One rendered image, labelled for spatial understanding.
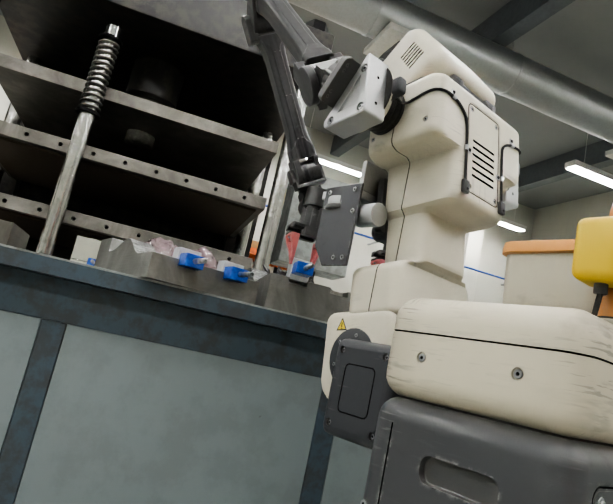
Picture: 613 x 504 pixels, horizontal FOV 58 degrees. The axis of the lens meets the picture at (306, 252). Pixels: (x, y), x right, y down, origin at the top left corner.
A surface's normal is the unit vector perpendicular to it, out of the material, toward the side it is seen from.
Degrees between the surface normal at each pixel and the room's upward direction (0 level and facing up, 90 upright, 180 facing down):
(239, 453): 90
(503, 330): 90
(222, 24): 90
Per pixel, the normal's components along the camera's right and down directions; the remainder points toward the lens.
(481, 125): 0.66, -0.15
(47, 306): 0.29, -0.12
